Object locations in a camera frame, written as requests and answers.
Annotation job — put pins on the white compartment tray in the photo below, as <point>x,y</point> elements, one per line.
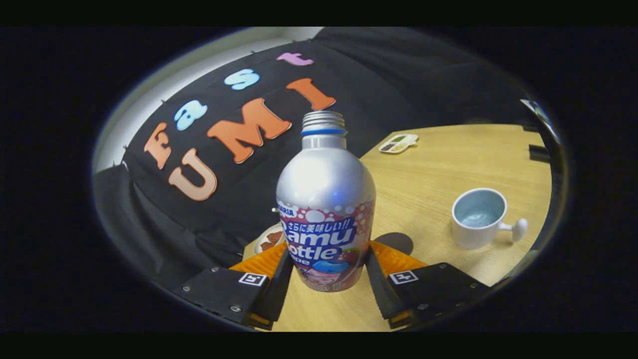
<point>396,144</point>

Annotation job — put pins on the clear juice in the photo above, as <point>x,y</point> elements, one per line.
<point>479,219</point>

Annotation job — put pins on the dark brown round coaster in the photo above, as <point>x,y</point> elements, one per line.
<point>397,243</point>

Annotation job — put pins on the black block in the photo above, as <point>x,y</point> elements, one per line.
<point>530,128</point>
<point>539,153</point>

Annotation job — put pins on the black backdrop cloth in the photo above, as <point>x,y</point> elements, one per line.
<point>398,85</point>

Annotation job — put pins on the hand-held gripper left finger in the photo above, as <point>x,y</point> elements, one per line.
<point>279,294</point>

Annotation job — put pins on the white round plate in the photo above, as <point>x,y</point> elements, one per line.
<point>258,247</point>

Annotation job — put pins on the silver juice bottle printed label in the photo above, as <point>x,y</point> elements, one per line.
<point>324,184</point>

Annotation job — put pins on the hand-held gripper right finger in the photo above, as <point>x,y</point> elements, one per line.
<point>381,294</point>

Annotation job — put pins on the brown sausage pieces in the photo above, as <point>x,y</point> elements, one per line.
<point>271,241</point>

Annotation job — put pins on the wooden table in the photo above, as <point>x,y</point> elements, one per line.
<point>438,174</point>

